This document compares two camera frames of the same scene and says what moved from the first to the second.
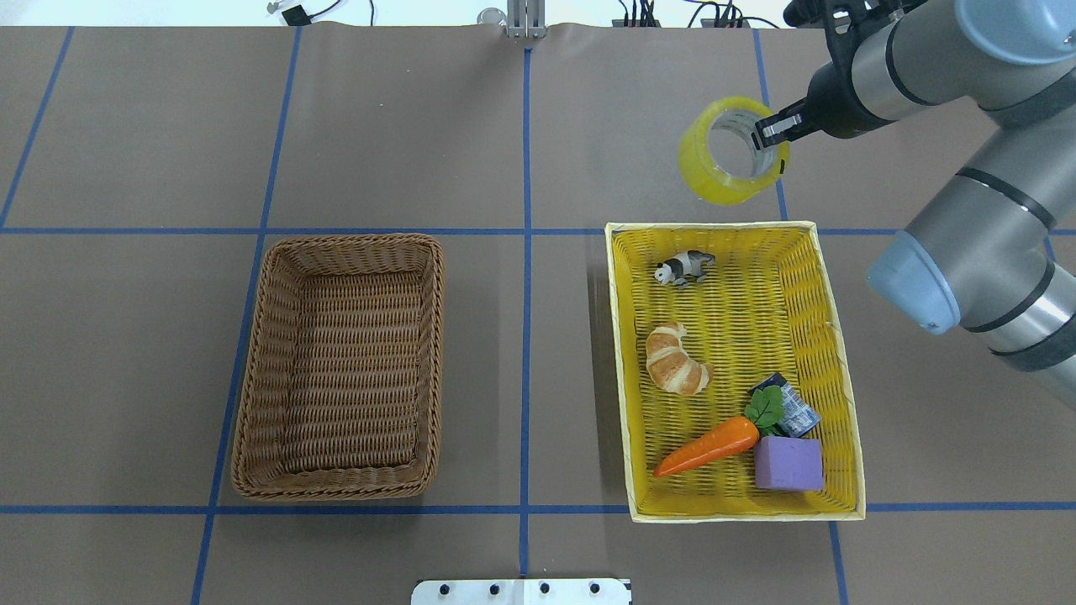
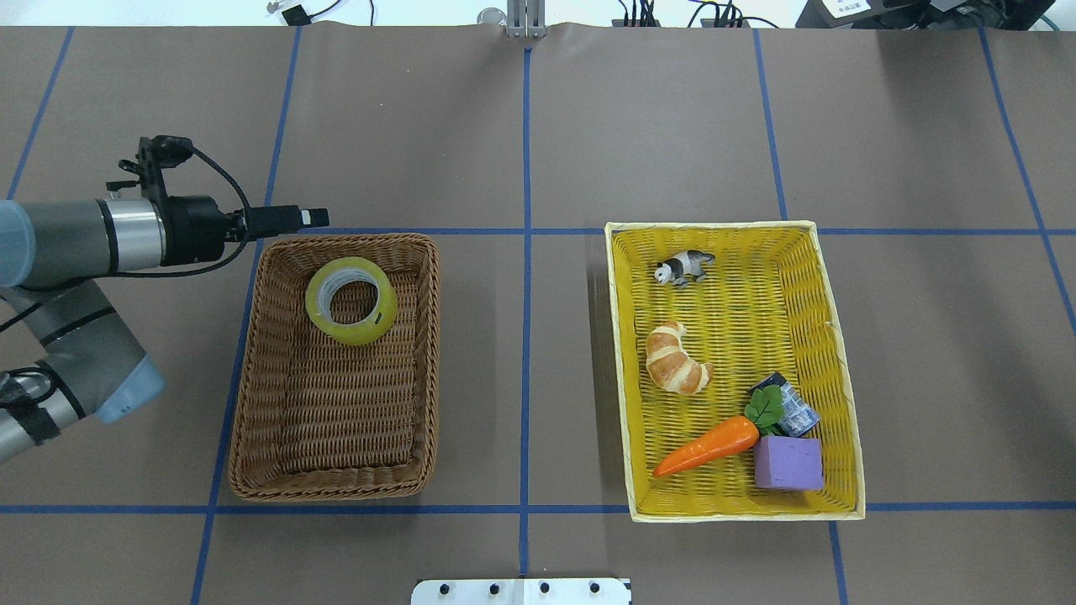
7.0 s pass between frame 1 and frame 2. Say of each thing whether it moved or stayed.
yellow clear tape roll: moved
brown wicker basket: stayed
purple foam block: stayed
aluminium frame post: stayed
